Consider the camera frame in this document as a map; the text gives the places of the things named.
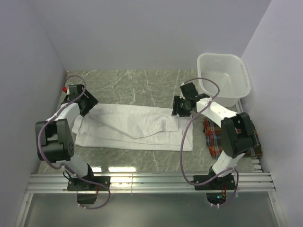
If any white long sleeve shirt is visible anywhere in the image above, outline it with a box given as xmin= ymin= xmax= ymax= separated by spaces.
xmin=71 ymin=104 xmax=193 ymax=152

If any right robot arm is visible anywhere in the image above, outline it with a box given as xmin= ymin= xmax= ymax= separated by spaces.
xmin=172 ymin=82 xmax=257 ymax=189

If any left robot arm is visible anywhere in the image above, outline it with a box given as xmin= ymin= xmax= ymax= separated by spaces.
xmin=35 ymin=84 xmax=98 ymax=190

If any folded plaid shirt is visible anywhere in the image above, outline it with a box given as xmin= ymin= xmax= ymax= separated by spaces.
xmin=203 ymin=117 xmax=263 ymax=158

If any white plastic basin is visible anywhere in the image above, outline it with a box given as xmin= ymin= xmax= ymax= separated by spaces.
xmin=197 ymin=53 xmax=251 ymax=107

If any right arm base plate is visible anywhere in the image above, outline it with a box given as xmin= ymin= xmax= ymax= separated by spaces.
xmin=191 ymin=174 xmax=237 ymax=191

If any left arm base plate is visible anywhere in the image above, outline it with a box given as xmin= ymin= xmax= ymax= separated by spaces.
xmin=67 ymin=176 xmax=111 ymax=192

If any aluminium mounting rail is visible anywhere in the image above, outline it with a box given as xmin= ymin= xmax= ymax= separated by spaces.
xmin=26 ymin=172 xmax=276 ymax=193

